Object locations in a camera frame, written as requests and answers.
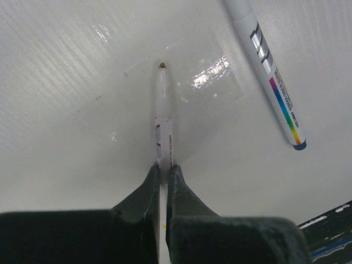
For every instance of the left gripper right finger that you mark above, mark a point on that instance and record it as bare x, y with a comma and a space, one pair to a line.
196, 234

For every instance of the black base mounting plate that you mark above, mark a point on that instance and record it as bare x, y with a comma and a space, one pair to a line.
328, 235

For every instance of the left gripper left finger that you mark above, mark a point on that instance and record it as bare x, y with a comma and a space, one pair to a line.
125, 233

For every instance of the yellow marker pen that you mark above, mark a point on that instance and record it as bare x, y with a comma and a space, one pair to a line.
164, 147

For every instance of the blue marker pen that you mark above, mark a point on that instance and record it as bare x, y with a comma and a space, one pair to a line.
253, 39

